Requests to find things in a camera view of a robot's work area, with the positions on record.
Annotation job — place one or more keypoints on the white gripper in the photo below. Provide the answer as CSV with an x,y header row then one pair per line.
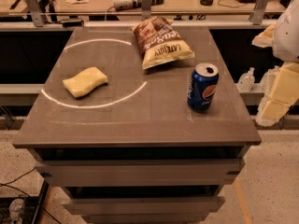
x,y
288,36

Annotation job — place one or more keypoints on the brown chip bag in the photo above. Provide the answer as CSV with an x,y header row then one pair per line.
x,y
159,42

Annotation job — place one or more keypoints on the yellow sponge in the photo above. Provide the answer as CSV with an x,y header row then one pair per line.
x,y
85,82

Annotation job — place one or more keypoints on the clear sanitizer bottle right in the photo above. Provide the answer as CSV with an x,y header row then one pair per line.
x,y
267,77

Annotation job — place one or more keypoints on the clear sanitizer bottle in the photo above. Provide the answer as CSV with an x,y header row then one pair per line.
x,y
267,77
246,81

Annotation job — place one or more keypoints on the clear sanitizer bottle left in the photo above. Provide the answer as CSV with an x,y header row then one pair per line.
x,y
246,81

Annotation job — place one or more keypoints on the blue Pepsi can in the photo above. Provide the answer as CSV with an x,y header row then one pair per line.
x,y
202,86

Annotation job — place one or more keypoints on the upper grey drawer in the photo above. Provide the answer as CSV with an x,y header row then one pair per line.
x,y
140,173

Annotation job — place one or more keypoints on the grey drawer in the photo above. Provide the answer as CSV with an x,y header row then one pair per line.
x,y
143,206
140,173

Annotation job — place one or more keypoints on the white power strip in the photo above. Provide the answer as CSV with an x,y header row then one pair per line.
x,y
130,4

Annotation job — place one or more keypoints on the grey drawer cabinet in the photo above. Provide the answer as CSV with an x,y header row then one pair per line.
x,y
136,116

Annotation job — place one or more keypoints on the lower grey drawer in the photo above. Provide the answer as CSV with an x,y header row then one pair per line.
x,y
143,206

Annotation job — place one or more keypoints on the black wire basket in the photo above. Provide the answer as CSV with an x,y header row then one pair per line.
x,y
22,209

